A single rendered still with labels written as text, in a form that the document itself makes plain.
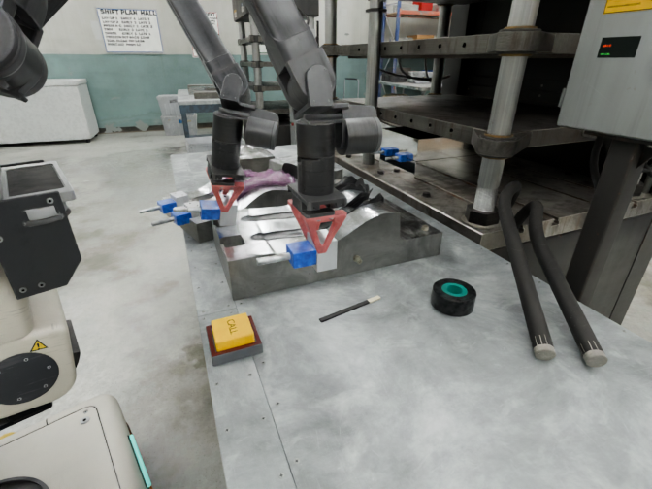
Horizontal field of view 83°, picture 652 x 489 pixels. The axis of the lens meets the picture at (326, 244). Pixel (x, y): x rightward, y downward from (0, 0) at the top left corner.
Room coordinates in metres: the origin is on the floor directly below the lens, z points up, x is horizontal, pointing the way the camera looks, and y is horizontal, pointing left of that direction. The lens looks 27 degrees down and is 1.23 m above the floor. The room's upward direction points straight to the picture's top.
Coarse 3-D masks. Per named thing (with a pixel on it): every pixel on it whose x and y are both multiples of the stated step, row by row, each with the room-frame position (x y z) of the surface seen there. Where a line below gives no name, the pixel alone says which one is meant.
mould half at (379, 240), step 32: (352, 192) 0.86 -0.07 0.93; (256, 224) 0.77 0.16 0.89; (288, 224) 0.78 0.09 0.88; (352, 224) 0.72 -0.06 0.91; (384, 224) 0.73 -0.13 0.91; (416, 224) 0.84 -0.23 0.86; (224, 256) 0.64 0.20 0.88; (256, 256) 0.62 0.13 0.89; (352, 256) 0.70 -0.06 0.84; (384, 256) 0.73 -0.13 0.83; (416, 256) 0.77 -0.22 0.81; (256, 288) 0.62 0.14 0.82
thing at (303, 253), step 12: (324, 240) 0.55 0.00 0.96; (336, 240) 0.55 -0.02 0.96; (288, 252) 0.54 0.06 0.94; (300, 252) 0.53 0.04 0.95; (312, 252) 0.53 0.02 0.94; (336, 252) 0.54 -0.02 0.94; (264, 264) 0.52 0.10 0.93; (300, 264) 0.52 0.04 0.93; (312, 264) 0.53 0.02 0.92; (324, 264) 0.54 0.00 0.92; (336, 264) 0.55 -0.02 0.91
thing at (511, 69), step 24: (336, 0) 2.08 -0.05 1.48; (528, 0) 1.00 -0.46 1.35; (336, 24) 2.09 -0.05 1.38; (528, 24) 1.00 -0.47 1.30; (336, 72) 2.09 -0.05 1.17; (504, 72) 1.01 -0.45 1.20; (504, 96) 1.01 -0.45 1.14; (504, 120) 1.00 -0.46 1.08; (480, 168) 1.03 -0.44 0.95; (480, 192) 1.02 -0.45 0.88; (480, 216) 0.99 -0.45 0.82
